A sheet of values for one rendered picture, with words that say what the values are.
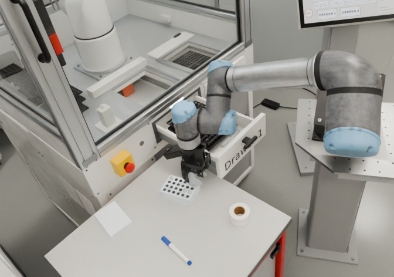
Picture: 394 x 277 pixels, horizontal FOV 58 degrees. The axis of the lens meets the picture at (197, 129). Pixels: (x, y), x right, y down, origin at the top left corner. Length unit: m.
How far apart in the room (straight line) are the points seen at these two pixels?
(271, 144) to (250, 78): 1.64
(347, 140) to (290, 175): 1.59
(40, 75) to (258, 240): 0.82
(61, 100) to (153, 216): 0.51
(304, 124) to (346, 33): 0.70
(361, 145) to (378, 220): 1.48
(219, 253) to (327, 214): 0.77
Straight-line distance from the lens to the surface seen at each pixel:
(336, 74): 0.85
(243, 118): 1.42
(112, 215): 1.34
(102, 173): 1.34
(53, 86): 1.10
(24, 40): 1.04
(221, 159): 1.23
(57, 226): 2.46
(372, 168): 1.46
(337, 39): 2.11
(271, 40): 3.16
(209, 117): 1.04
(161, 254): 1.22
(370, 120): 0.83
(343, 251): 2.09
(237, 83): 1.00
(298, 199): 2.27
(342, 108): 0.83
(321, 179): 1.63
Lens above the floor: 1.79
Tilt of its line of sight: 41 degrees down
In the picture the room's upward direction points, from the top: 10 degrees counter-clockwise
